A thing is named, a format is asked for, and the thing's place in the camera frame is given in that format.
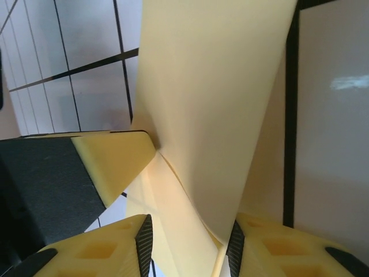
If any yellow cloth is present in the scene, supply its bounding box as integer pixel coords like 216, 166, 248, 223
125, 0, 299, 277

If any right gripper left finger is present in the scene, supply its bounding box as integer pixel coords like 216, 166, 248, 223
8, 214, 153, 277

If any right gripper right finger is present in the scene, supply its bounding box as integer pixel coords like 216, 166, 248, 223
225, 212, 369, 277

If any clear tape patch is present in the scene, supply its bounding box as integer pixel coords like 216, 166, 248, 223
330, 74, 369, 91

